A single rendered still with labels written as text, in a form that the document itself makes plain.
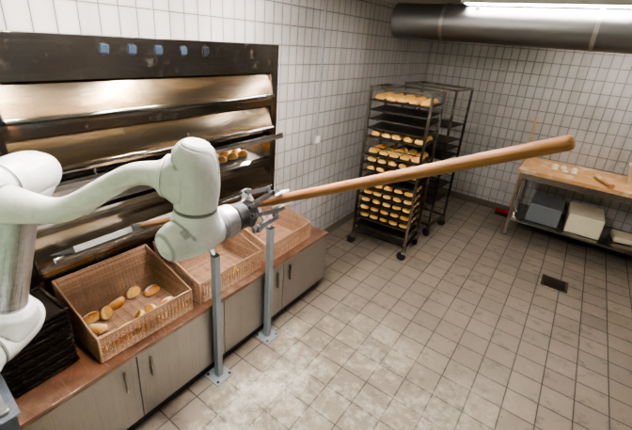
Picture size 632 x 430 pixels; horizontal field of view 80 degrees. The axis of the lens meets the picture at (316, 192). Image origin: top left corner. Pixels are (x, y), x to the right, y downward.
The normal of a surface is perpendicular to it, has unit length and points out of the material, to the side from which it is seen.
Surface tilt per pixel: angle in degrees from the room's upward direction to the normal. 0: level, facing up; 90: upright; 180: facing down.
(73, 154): 70
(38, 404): 0
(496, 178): 90
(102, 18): 90
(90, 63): 90
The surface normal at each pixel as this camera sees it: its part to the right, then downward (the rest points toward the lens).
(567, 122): -0.58, 0.27
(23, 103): 0.79, -0.05
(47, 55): 0.81, 0.28
